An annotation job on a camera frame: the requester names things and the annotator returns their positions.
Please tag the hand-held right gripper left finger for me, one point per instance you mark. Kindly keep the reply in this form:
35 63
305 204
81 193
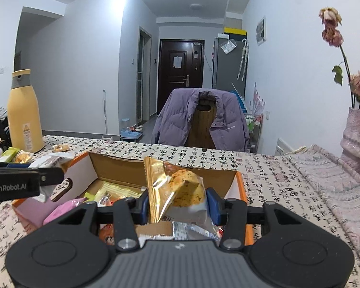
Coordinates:
143 207

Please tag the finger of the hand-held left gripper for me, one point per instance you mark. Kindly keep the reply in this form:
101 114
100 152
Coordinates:
51 176

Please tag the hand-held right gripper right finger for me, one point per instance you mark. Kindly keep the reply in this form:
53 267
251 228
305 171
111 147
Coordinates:
213 207

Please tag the heap of snacks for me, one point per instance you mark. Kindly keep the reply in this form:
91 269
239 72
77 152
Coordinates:
120 189

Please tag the golden cookie packet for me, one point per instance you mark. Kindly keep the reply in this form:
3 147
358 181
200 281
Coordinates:
183 186

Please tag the red orange cardboard box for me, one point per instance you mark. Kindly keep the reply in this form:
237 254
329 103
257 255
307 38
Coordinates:
117 168

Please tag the pile of loose snack packets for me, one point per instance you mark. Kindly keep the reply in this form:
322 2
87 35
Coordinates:
22 157

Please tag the yellow bottle with grey collar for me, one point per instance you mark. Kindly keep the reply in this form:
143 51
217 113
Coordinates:
25 114

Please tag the blue pet water feeder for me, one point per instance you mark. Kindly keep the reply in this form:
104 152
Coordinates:
132 132

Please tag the wooden chair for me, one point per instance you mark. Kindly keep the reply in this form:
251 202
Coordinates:
202 126

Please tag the purple padded jacket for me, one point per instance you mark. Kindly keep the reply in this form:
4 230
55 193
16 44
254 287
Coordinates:
174 120

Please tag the pink patterned folded cloth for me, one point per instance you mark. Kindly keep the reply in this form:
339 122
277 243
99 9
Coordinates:
333 180

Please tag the dark brown entrance door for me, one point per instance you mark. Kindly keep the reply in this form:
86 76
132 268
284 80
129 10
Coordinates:
168 81

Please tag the grey interior door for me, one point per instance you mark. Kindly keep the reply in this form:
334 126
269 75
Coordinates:
144 75

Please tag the grey refrigerator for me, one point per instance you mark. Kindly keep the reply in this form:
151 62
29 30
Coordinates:
225 72

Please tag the white paper notice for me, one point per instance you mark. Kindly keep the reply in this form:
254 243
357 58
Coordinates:
177 62

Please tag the folded white umbrella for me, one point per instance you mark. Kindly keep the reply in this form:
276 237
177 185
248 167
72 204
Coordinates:
243 60

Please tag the pink textured vase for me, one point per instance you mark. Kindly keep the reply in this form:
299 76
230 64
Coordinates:
357 138

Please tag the clear plastic bag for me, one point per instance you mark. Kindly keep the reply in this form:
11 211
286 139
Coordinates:
228 46

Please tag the yellow black box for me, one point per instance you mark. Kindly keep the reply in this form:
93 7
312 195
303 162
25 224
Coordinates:
234 32

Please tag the white wall panel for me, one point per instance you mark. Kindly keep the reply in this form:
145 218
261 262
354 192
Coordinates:
261 31

